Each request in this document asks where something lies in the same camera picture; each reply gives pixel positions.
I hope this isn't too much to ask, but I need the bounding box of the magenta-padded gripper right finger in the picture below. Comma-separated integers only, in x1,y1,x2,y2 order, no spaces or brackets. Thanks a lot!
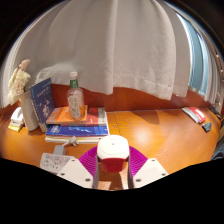
127,145,169,190

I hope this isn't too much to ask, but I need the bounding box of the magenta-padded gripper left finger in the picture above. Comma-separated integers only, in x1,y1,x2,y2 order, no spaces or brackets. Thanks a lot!
56,145,100,190

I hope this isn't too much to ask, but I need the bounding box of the white and red charger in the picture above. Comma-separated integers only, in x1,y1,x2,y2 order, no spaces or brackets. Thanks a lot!
96,134,131,174

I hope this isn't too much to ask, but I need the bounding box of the white flat book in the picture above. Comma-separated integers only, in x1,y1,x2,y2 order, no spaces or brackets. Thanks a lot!
44,134,108,145

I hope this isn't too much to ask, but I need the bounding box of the blue flat book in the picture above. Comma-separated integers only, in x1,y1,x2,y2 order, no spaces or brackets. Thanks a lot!
45,123,110,138

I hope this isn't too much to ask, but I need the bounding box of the clear plastic bottle green label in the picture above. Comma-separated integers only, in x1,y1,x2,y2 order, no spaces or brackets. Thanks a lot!
66,71,86,121

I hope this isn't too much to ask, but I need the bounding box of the small dark case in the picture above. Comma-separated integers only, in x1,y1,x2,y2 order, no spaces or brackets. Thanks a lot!
201,121,213,133

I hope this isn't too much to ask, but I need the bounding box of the red and white booklet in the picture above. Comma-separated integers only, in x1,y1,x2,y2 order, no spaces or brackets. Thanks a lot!
181,106,207,125

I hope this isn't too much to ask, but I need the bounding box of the dark grey fabric bag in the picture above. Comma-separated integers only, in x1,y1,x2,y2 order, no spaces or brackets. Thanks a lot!
211,133,224,162

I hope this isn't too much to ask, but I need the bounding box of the white ceramic vase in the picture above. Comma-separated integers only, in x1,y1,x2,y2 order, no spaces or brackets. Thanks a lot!
18,90,40,132

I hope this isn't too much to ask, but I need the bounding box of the small yellow book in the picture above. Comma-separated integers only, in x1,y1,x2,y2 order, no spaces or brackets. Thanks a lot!
7,120,25,133

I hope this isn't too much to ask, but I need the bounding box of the blue upright book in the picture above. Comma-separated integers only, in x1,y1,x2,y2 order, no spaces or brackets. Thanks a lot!
29,77,56,134

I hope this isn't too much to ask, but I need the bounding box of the small white book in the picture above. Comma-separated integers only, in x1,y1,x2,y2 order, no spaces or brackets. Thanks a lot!
10,106,25,125

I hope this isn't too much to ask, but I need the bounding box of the window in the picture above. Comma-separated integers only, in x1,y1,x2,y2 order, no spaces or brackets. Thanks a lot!
177,13,215,98

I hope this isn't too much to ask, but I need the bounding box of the white curtain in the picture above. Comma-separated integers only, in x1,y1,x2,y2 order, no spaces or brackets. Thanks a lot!
0,0,202,102

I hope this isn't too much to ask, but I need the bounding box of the white power strip cable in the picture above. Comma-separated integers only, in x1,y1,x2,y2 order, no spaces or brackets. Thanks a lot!
53,135,80,155

